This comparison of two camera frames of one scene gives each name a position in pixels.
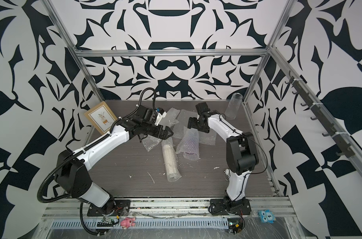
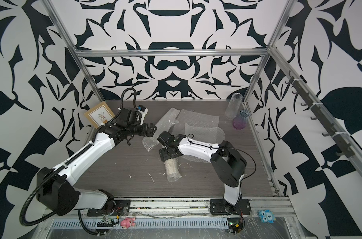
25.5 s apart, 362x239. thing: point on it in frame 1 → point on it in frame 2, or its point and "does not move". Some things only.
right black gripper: x=191 y=123 → x=162 y=155
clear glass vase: x=233 y=105 does not move
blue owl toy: x=266 y=216 does not move
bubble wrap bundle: x=169 y=120 does not move
